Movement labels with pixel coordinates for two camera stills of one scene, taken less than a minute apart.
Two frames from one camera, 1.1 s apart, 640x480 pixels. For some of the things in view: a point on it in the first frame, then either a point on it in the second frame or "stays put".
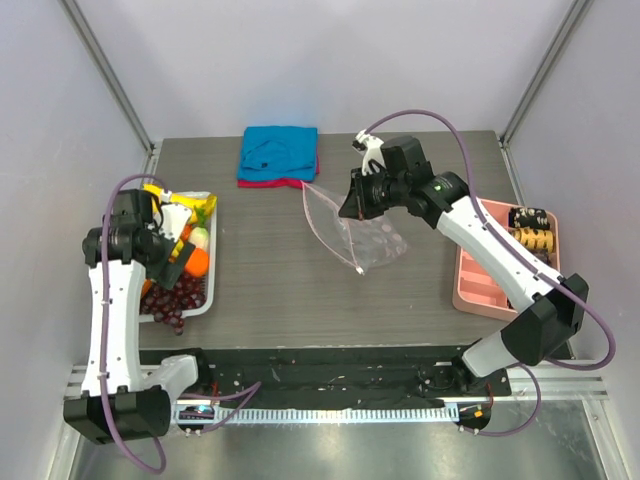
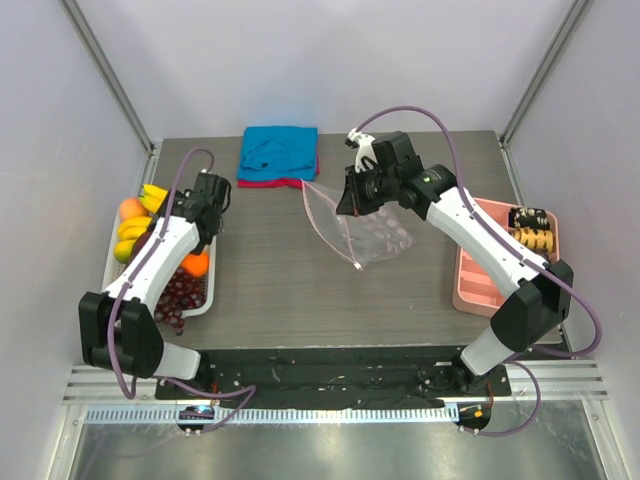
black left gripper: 171,270 → 199,247
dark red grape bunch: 168,305 stays put
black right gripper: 353,195 stays put
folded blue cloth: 279,152 stays put
